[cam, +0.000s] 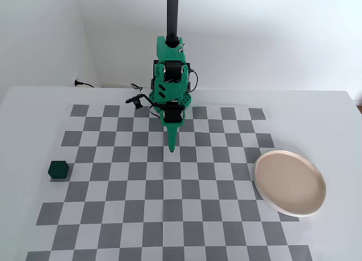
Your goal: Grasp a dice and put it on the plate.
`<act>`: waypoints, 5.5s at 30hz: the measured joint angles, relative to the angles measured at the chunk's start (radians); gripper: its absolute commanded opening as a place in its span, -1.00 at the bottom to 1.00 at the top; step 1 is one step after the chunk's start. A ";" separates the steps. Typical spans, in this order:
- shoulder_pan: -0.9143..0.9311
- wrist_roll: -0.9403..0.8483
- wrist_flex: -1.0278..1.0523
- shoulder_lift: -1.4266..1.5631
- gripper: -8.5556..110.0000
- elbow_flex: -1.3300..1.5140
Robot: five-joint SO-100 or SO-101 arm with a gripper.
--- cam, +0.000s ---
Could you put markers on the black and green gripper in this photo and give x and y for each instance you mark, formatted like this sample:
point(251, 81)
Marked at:
point(172, 116)

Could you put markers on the dark green dice cube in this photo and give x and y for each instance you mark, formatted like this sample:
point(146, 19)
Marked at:
point(58, 170)

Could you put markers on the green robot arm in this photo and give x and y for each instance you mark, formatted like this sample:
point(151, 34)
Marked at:
point(169, 88)

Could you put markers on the beige round plate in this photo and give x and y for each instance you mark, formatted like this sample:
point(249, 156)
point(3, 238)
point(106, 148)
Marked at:
point(289, 183)

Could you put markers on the grey checkerboard mat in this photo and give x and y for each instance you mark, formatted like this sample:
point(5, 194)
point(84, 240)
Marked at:
point(181, 193)

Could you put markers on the black table clamp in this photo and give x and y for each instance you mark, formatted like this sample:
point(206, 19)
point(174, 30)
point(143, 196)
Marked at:
point(188, 66)

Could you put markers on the black vertical pole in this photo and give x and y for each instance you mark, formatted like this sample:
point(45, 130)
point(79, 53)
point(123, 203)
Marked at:
point(172, 15)

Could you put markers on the black wrist camera board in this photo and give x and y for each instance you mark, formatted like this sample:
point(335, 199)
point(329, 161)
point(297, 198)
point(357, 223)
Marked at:
point(138, 100)

